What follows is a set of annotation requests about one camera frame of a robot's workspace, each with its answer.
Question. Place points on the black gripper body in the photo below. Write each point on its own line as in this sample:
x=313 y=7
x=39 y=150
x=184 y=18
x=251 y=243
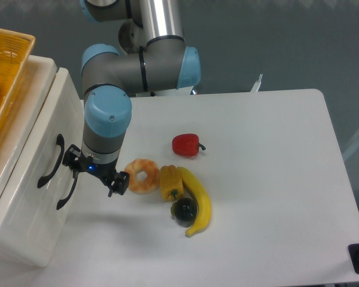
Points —
x=75 y=160

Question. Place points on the white drawer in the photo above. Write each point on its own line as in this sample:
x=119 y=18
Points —
x=26 y=210

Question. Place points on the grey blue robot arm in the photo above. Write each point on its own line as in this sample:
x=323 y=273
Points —
x=159 y=61

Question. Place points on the white drawer cabinet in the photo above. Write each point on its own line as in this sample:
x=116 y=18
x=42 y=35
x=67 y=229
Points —
x=40 y=73

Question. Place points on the glazed donut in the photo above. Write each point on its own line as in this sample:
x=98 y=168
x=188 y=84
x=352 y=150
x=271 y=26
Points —
x=143 y=175

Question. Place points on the yellow corn cob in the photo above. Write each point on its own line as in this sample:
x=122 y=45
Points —
x=171 y=186

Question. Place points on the red bell pepper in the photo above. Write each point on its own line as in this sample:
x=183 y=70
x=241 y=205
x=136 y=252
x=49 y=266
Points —
x=187 y=145

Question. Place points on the yellow banana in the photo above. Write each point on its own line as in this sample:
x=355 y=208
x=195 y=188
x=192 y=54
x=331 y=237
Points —
x=202 y=199

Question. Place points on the yellow wicker basket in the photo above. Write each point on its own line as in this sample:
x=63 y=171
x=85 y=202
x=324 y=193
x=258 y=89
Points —
x=15 y=48

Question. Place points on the black lower drawer handle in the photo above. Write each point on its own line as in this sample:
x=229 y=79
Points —
x=62 y=202

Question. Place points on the black drawer handle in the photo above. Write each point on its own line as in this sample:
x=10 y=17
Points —
x=62 y=202
x=54 y=162

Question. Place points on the black top drawer handle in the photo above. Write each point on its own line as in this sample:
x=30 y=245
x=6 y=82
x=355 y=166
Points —
x=54 y=162

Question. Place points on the white bracket behind table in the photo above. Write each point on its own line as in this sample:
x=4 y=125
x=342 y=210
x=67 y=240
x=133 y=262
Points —
x=256 y=86

